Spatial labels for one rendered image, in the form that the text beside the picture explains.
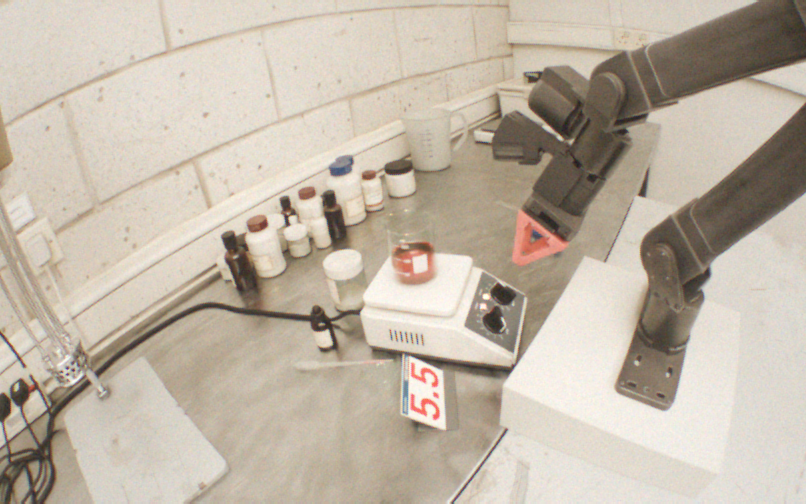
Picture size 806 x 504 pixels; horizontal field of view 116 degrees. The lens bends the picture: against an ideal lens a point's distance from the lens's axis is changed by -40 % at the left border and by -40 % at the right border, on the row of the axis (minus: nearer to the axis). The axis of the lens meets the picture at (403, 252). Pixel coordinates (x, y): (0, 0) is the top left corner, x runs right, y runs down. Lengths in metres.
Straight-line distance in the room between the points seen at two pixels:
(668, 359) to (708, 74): 0.29
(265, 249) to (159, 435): 0.38
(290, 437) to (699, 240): 0.48
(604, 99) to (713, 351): 0.32
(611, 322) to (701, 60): 0.31
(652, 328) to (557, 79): 0.29
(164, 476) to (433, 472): 0.32
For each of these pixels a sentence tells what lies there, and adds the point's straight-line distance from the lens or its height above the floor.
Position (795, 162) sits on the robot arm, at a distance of 0.36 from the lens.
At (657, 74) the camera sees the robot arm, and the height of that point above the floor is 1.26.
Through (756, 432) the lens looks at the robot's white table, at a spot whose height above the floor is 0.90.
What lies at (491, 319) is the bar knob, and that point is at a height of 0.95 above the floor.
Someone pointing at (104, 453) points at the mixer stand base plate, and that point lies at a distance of 0.63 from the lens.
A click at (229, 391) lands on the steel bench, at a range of 0.60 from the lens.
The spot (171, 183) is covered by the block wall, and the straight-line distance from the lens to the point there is 0.84.
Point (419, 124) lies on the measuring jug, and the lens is 1.07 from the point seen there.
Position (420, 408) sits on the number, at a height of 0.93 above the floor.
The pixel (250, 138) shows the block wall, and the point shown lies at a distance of 0.92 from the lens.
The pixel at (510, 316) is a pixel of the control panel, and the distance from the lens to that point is 0.55.
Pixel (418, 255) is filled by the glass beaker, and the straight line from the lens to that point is 0.50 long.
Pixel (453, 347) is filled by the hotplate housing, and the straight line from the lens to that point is 0.52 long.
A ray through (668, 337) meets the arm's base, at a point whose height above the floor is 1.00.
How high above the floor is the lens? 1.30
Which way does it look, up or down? 32 degrees down
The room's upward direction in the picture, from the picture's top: 8 degrees counter-clockwise
